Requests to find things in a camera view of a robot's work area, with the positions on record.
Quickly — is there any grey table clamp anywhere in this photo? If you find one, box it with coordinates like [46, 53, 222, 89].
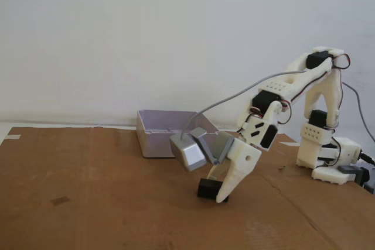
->
[337, 165, 375, 195]

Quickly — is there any black power cable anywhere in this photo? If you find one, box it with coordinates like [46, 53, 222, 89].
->
[359, 152, 375, 166]

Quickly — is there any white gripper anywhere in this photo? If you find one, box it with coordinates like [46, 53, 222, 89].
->
[207, 101, 281, 205]

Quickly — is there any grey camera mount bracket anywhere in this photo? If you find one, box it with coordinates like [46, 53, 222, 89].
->
[190, 128, 235, 166]

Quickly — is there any black rectangular block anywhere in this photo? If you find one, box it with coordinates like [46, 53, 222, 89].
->
[196, 177, 231, 203]

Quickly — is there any white plastic junction box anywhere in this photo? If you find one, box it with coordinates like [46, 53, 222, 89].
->
[136, 109, 223, 159]

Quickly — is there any brown cardboard sheet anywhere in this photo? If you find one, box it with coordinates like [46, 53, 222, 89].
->
[0, 126, 375, 250]

